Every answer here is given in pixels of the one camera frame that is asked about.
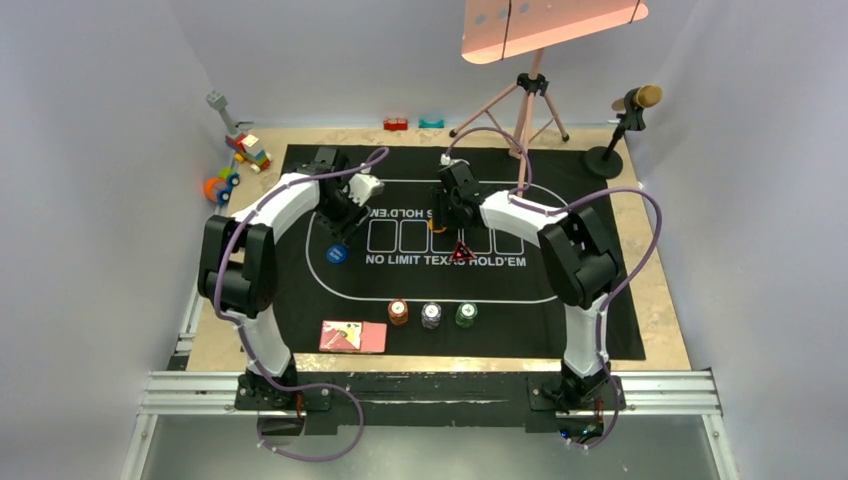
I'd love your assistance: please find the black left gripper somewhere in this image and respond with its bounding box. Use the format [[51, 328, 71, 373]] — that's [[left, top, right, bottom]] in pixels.
[[314, 184, 371, 246]]

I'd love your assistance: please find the blue small blind button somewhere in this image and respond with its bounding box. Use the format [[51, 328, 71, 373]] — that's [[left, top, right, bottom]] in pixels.
[[326, 244, 349, 265]]

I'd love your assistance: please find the red triangular dealer button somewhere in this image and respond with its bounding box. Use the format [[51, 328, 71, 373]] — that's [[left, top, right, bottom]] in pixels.
[[450, 240, 476, 262]]

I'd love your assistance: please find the red poker chip stack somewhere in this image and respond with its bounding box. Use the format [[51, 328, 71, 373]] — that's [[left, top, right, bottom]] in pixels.
[[387, 299, 409, 326]]

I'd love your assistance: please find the blue poker chip stack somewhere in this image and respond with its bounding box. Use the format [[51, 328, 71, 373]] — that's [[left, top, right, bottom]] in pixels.
[[421, 302, 442, 329]]

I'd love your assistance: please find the orange big blind button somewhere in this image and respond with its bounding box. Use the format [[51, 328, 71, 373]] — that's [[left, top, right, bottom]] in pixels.
[[428, 218, 448, 234]]

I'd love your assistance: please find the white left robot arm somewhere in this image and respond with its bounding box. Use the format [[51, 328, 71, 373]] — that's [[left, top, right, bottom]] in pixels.
[[198, 147, 389, 409]]

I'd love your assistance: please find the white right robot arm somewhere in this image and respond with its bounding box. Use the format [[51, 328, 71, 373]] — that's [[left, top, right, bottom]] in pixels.
[[431, 156, 623, 411]]

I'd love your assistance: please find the teal toy block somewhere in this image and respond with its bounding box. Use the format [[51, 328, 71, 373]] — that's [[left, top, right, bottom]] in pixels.
[[418, 116, 445, 129]]

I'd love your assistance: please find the black poker felt mat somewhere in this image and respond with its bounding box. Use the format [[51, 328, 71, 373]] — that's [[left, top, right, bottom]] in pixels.
[[245, 144, 647, 362]]

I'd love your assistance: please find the red toy block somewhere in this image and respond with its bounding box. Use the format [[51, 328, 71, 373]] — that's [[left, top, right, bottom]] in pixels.
[[383, 117, 409, 131]]

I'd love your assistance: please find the green poker chip stack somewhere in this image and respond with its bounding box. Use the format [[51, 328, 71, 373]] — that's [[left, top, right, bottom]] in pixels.
[[455, 302, 479, 328]]

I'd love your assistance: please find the colourful toy block train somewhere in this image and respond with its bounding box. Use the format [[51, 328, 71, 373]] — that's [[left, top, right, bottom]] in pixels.
[[205, 90, 273, 173]]

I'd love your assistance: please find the red playing card box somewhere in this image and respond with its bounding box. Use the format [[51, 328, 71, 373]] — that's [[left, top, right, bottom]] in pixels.
[[319, 320, 387, 354]]

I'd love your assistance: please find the orange toy wheel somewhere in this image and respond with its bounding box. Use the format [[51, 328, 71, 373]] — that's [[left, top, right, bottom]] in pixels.
[[203, 167, 240, 206]]

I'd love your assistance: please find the gold microphone on stand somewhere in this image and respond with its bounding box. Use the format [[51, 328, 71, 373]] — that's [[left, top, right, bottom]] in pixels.
[[581, 84, 664, 179]]

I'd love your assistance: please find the pink music stand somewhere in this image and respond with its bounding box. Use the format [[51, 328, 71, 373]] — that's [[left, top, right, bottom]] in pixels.
[[449, 0, 649, 187]]

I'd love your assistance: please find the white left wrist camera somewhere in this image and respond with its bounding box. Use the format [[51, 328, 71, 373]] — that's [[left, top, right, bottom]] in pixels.
[[348, 173, 384, 206]]

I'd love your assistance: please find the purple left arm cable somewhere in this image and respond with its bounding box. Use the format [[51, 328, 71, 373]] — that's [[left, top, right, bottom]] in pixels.
[[213, 146, 391, 464]]

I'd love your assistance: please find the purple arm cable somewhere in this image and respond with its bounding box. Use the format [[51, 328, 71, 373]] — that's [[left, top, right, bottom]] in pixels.
[[213, 146, 391, 464], [445, 127, 664, 452]]

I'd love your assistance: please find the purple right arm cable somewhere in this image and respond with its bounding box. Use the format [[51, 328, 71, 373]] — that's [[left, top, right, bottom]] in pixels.
[[445, 127, 664, 452]]

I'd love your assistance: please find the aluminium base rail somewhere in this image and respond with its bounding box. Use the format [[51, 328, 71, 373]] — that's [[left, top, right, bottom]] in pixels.
[[122, 277, 739, 479]]

